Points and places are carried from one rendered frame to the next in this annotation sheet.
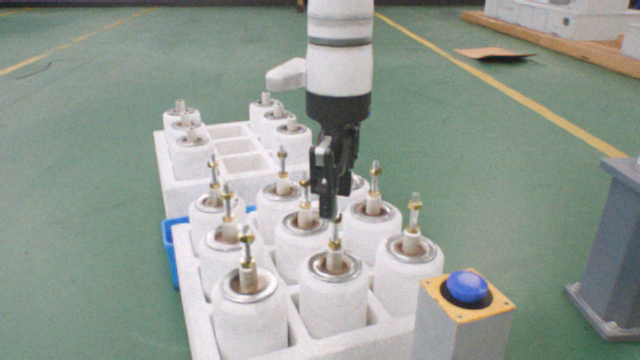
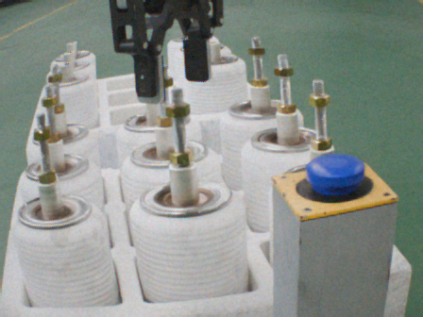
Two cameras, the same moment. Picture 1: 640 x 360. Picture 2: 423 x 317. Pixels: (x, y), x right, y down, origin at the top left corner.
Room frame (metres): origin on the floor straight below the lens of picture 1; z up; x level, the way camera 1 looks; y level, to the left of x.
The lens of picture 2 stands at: (-0.04, -0.17, 0.48)
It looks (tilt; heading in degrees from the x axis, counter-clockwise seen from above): 19 degrees down; 12
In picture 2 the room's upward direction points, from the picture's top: 4 degrees counter-clockwise
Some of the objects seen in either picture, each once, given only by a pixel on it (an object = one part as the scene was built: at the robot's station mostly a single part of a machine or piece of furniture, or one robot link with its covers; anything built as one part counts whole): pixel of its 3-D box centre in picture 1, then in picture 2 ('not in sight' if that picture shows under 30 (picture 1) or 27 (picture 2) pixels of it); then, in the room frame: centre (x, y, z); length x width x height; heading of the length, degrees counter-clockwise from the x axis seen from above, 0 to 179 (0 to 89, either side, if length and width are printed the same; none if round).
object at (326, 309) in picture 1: (332, 318); (194, 291); (0.53, -0.03, 0.16); 0.10 x 0.10 x 0.18
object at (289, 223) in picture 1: (305, 223); (168, 154); (0.64, 0.01, 0.25); 0.08 x 0.08 x 0.01
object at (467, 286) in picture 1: (466, 288); (336, 178); (0.40, -0.16, 0.32); 0.04 x 0.04 x 0.02
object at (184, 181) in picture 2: (334, 257); (184, 184); (0.53, -0.03, 0.26); 0.02 x 0.02 x 0.03
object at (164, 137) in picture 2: (305, 216); (167, 141); (0.64, 0.01, 0.26); 0.02 x 0.02 x 0.03
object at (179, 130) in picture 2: (335, 231); (179, 135); (0.53, -0.03, 0.31); 0.01 x 0.01 x 0.08; 49
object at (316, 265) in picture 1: (334, 265); (185, 199); (0.53, -0.03, 0.25); 0.08 x 0.08 x 0.01
